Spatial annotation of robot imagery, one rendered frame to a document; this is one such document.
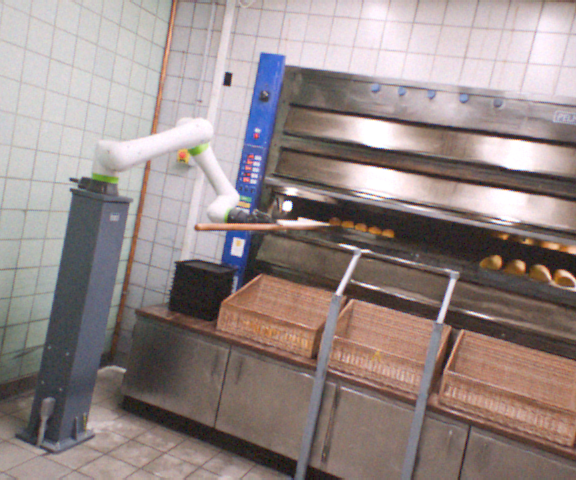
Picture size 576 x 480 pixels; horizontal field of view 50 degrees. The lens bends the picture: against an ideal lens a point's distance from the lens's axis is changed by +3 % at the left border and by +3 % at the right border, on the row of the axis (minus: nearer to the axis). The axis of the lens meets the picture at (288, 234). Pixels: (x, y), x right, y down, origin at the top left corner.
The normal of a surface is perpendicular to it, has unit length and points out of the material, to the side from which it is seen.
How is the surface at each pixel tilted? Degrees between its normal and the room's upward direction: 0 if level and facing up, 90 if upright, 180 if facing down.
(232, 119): 90
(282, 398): 90
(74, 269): 90
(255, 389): 90
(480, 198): 70
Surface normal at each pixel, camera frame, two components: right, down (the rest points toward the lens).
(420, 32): -0.37, 0.01
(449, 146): -0.28, -0.32
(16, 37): 0.91, 0.22
